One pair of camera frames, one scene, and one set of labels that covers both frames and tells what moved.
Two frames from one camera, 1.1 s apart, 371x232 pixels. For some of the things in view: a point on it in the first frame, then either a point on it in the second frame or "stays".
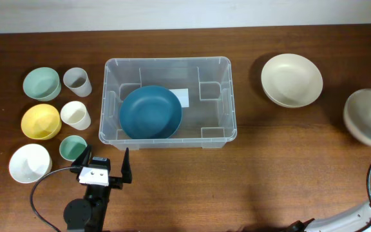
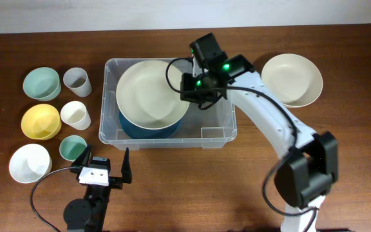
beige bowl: (290, 81) stays
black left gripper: (116, 182) stays
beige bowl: (367, 114) to (145, 99)
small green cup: (71, 147) stays
